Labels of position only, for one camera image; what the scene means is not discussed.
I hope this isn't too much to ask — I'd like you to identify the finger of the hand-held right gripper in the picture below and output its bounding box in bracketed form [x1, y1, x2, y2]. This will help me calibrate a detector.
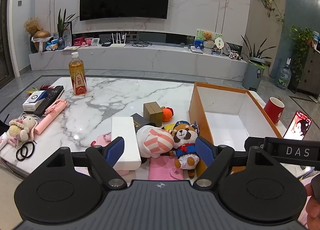
[244, 136, 265, 149]

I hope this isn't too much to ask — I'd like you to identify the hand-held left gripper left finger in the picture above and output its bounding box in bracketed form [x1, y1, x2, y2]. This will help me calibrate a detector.
[37, 137, 128, 190]

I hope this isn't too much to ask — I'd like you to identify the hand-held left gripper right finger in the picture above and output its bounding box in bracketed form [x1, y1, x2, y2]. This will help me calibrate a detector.
[193, 136, 283, 188]

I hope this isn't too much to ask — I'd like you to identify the long white box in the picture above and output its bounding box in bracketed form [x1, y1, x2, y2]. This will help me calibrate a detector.
[111, 116, 142, 171]

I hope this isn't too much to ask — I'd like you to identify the red panda sailor plush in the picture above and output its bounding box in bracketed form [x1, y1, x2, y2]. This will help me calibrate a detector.
[169, 120, 201, 170]

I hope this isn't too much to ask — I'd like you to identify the orange cardboard box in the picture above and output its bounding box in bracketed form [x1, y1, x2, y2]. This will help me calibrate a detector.
[189, 82, 286, 178]

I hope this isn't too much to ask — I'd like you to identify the panda plush pink striped outfit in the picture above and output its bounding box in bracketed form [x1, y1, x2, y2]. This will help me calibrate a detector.
[136, 125, 176, 163]

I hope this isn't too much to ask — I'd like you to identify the olive gift box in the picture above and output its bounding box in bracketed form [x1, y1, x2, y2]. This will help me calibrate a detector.
[143, 101, 164, 128]

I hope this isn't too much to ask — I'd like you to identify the person's right hand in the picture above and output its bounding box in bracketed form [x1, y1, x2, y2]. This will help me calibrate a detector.
[305, 177, 320, 230]

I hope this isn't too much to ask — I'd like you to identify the pink plastic case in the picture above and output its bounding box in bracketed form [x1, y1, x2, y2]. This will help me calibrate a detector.
[90, 132, 112, 149]

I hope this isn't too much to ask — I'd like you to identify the smartphone with lit screen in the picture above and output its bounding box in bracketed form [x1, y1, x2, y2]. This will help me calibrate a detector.
[282, 110, 313, 141]

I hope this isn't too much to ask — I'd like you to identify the red mug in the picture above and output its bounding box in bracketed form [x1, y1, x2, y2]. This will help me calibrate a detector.
[263, 96, 286, 125]

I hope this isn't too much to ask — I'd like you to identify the black box gold print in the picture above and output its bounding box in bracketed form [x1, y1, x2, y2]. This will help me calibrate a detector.
[130, 112, 151, 133]

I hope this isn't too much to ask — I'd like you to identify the pink snap wallet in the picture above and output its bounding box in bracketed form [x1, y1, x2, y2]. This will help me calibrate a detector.
[148, 156, 185, 182]

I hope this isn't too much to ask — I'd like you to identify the orange crocheted fruit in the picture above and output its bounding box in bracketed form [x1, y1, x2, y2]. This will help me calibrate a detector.
[161, 106, 175, 123]

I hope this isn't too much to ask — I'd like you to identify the grey trash bin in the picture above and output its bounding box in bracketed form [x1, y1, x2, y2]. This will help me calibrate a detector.
[242, 56, 268, 92]

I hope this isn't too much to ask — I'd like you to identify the blue water jug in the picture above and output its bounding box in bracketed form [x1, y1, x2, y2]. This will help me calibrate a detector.
[276, 66, 293, 90]

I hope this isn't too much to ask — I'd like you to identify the pink selfie stick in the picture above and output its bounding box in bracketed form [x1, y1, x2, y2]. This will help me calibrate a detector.
[35, 99, 69, 135]

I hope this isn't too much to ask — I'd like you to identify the grey sideboard cabinet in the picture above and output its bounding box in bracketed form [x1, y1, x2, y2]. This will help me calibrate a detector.
[297, 44, 320, 96]

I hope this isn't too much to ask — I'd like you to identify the amber tea bottle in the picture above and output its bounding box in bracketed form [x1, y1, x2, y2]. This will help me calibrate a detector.
[68, 51, 88, 96]

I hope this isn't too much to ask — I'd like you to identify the black remote control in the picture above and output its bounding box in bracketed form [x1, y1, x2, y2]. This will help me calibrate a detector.
[34, 85, 65, 117]

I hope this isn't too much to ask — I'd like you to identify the black white toy car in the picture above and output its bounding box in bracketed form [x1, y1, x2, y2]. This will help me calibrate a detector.
[228, 49, 243, 61]

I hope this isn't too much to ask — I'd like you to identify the long-leaf potted plant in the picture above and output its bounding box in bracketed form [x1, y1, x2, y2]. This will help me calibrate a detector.
[240, 34, 277, 66]

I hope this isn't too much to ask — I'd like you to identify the marble television console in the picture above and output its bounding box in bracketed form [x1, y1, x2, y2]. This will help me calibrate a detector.
[28, 43, 248, 83]

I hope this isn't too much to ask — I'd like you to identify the small white blue box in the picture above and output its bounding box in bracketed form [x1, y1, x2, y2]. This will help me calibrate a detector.
[22, 90, 48, 112]

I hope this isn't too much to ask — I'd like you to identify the red green feather toy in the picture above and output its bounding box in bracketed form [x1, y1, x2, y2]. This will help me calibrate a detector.
[26, 83, 54, 94]

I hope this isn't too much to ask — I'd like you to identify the crocheted bunny doll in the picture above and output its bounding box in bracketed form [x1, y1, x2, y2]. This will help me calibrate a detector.
[5, 114, 38, 148]

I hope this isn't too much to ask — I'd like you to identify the round white hand fan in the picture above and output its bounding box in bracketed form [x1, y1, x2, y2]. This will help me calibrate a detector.
[214, 37, 224, 54]

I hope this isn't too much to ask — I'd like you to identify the white router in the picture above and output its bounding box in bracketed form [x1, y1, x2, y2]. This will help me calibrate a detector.
[110, 32, 127, 48]

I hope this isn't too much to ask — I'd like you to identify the bushy green potted plant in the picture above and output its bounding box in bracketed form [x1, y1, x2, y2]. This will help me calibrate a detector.
[289, 26, 316, 71]

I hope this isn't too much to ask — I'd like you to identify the green photo card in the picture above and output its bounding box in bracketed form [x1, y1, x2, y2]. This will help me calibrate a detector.
[194, 29, 223, 51]

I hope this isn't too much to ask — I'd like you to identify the brown teddy bear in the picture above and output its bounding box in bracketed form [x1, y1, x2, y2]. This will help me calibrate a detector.
[202, 31, 215, 52]

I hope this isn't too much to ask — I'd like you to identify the pink toy figure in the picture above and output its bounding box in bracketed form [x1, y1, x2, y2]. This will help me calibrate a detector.
[73, 37, 91, 47]

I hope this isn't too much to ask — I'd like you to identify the blue snack bag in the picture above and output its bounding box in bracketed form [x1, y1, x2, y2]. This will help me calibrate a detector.
[46, 37, 66, 51]

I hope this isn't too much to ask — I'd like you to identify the golden mushroom ornament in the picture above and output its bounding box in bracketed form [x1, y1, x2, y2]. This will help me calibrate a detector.
[31, 29, 53, 52]

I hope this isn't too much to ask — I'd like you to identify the tall green leafy plant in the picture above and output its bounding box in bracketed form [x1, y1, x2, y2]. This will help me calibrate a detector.
[53, 8, 80, 40]

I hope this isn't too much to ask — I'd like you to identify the hanging vine plant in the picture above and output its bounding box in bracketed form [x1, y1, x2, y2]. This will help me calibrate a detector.
[256, 0, 286, 25]

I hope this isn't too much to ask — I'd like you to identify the dried flower bouquet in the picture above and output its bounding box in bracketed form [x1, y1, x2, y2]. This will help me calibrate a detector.
[23, 17, 42, 36]

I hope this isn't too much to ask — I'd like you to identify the black hair tie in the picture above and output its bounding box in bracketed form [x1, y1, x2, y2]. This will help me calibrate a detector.
[16, 145, 30, 162]
[21, 141, 36, 158]

